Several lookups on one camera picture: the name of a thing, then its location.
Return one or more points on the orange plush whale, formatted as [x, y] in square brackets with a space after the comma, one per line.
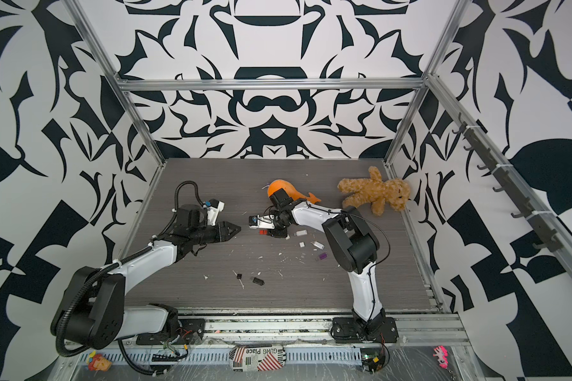
[291, 191]

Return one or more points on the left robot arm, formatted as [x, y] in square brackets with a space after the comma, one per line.
[93, 312]

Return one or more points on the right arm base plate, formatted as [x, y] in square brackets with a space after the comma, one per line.
[353, 330]

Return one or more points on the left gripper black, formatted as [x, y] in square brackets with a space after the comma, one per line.
[223, 232]

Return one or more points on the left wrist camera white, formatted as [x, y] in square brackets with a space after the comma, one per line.
[213, 208]

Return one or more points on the small electronics board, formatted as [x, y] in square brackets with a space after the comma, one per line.
[374, 360]

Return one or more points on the red yellow toy figure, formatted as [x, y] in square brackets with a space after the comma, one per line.
[98, 362]

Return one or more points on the white usb drive long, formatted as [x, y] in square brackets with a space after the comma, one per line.
[318, 245]

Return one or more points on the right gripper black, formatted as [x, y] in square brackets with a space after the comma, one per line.
[277, 232]

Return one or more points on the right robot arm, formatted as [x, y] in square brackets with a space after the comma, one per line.
[354, 246]

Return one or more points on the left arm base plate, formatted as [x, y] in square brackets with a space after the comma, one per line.
[185, 331]

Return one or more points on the black wall hook rack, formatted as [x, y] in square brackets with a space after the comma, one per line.
[511, 182]

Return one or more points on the brown teddy bear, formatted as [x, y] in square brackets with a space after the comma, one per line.
[376, 192]

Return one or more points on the pink toy figure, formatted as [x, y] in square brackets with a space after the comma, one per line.
[441, 354]

